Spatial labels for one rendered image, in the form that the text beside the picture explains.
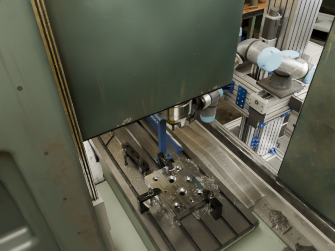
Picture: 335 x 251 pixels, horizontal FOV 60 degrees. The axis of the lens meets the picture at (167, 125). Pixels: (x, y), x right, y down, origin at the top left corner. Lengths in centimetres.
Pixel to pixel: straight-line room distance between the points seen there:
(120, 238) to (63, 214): 107
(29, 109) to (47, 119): 4
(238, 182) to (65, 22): 151
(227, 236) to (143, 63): 96
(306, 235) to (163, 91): 129
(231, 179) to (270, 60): 81
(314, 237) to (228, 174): 59
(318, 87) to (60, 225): 121
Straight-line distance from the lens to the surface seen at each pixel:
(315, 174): 173
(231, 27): 105
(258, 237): 188
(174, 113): 115
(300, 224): 195
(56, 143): 62
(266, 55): 151
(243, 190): 191
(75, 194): 74
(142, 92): 93
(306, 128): 162
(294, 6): 209
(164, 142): 167
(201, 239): 149
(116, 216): 191
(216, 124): 221
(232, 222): 156
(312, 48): 250
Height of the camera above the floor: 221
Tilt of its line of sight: 40 degrees down
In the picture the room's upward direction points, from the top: 1 degrees counter-clockwise
